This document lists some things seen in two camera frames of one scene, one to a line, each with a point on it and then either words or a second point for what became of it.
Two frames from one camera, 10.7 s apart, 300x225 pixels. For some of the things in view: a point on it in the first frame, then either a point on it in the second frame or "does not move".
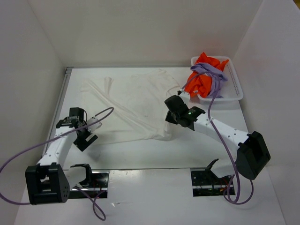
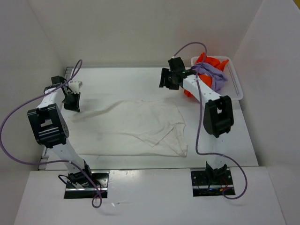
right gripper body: [176, 117] → [171, 83]
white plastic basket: [232, 89] does not move
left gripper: [82, 144] → [74, 107]
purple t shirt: [217, 77] does not move
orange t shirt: [201, 83] does not move
